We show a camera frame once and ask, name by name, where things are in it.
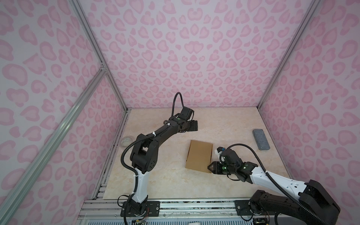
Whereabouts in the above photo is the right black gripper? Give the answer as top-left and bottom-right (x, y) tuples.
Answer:
(205, 161), (236, 175)

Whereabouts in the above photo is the brown cardboard box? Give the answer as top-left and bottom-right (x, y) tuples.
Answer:
(185, 140), (213, 173)

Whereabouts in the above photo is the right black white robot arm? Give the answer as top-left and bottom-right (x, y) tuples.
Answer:
(208, 147), (341, 225)

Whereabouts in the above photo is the grey felt case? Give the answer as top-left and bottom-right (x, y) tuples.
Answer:
(252, 129), (271, 151)

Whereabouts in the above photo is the clear tape roll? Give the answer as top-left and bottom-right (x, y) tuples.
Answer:
(120, 136), (135, 148)

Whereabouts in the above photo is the left diagonal aluminium strut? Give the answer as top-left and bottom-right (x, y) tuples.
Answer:
(1, 68), (107, 225)

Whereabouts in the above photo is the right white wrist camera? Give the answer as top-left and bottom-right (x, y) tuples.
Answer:
(214, 147), (226, 157)

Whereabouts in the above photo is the right black corrugated cable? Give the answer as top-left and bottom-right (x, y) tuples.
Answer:
(219, 143), (330, 225)

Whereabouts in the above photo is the black corrugated cable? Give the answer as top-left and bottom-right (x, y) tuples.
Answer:
(120, 92), (185, 195)
(219, 143), (330, 225)

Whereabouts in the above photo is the left black corrugated cable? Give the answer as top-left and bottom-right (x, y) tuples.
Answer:
(120, 92), (185, 195)

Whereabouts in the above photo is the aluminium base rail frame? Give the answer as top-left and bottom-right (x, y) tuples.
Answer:
(76, 198), (269, 225)

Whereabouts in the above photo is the left corner aluminium post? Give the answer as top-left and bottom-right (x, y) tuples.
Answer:
(68, 0), (128, 112)

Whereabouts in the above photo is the corner aluminium post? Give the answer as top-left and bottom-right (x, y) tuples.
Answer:
(68, 0), (128, 112)
(257, 0), (322, 111)

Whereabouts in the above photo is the right corner aluminium post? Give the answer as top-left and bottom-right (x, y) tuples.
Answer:
(257, 0), (322, 111)

